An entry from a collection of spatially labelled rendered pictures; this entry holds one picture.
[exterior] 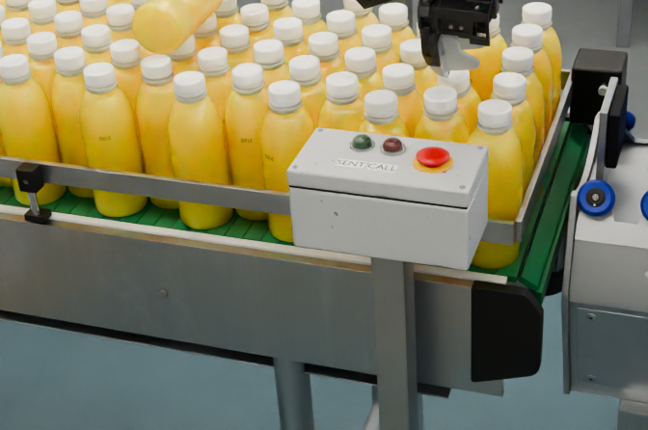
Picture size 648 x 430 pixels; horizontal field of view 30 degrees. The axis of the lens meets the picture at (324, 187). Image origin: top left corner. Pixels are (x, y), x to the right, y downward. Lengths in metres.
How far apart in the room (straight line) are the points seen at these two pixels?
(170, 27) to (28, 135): 0.25
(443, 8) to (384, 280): 0.31
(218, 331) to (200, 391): 1.10
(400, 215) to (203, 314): 0.43
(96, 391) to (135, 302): 1.13
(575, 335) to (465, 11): 0.50
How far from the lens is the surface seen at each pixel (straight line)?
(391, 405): 1.49
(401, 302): 1.39
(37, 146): 1.65
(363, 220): 1.30
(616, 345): 1.62
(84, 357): 2.88
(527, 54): 1.52
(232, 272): 1.56
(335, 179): 1.28
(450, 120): 1.43
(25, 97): 1.62
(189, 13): 1.57
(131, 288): 1.65
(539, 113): 1.54
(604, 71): 1.72
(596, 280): 1.53
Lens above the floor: 1.75
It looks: 31 degrees down
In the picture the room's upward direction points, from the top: 4 degrees counter-clockwise
